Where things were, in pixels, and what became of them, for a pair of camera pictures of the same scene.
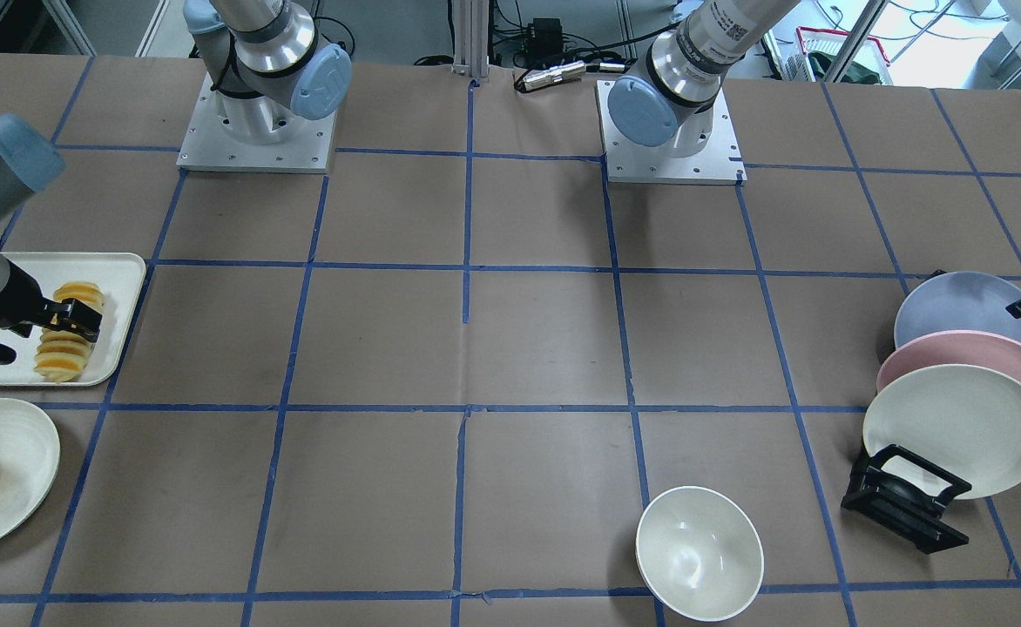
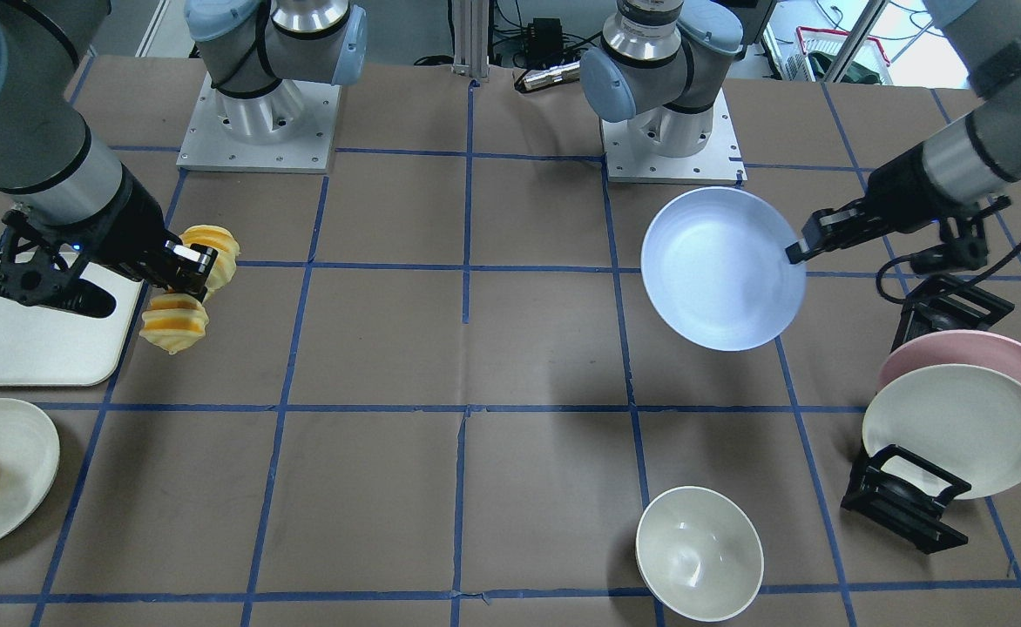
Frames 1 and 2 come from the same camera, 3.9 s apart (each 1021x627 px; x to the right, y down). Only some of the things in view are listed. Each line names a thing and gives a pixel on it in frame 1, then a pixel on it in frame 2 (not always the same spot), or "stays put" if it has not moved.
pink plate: [990, 350] stays put
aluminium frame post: [470, 37] stays put
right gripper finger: [85, 327] → [191, 274]
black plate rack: [905, 494] stays put
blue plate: [965, 300] → [715, 267]
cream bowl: [699, 554] stays put
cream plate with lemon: [25, 447] stays put
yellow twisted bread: [63, 354] → [176, 320]
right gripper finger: [71, 308] → [197, 258]
